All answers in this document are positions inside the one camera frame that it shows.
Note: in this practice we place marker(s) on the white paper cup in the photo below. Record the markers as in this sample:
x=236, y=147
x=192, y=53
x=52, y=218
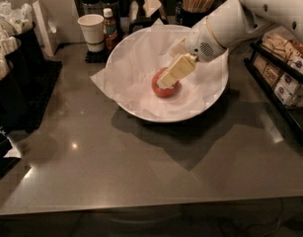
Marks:
x=92, y=27

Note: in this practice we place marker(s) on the black cutlery bin front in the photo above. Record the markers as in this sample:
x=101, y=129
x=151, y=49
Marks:
x=13, y=105

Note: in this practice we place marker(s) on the small sauce bottle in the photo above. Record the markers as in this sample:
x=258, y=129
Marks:
x=110, y=30

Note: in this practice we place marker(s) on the black rubber mat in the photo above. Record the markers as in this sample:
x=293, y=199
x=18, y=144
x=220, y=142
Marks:
x=37, y=97

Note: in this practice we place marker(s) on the black napkin holder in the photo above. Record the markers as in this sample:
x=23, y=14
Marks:
x=144, y=13

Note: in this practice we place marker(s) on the black cup of stirrers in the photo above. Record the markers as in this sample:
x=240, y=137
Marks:
x=194, y=10

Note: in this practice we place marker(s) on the red apple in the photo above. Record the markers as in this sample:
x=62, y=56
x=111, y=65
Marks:
x=160, y=92

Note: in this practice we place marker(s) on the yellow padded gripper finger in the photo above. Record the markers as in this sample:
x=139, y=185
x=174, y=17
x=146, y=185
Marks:
x=182, y=67

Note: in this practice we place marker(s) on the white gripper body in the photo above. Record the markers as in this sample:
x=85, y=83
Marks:
x=200, y=43

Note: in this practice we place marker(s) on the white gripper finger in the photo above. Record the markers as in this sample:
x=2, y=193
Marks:
x=178, y=48

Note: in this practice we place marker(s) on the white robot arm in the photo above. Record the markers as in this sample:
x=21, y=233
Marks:
x=232, y=22

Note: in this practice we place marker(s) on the dark shaker right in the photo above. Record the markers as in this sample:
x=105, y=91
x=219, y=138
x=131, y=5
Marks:
x=111, y=0

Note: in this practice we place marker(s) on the black cutlery bin middle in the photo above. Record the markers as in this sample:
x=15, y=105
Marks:
x=10, y=47

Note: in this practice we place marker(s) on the white bowl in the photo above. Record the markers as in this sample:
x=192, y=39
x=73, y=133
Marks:
x=190, y=93

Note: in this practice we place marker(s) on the white paper liner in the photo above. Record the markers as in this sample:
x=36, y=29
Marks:
x=137, y=73

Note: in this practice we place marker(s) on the black cutlery bin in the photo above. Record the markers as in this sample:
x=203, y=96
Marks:
x=13, y=105
x=10, y=47
x=19, y=24

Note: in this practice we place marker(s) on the black cutlery bin rear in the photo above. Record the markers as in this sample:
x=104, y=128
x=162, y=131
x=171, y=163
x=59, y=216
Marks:
x=19, y=24

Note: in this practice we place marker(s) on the black small coaster mat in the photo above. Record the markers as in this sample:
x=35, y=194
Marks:
x=96, y=57

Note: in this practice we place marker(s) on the white card stand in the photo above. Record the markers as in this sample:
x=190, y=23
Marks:
x=47, y=32

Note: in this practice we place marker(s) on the black condiment packet rack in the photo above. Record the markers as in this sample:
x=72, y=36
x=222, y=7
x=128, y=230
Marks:
x=277, y=65

